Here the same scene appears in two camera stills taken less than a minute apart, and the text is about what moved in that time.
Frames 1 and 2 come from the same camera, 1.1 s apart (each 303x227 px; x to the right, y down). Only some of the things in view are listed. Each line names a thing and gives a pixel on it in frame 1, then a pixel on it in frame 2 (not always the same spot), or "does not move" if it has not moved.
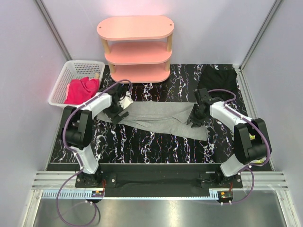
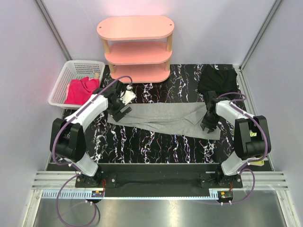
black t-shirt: (213, 79) does not move
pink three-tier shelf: (138, 48) does not move
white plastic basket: (74, 69) does not move
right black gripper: (191, 118) -> (211, 126)
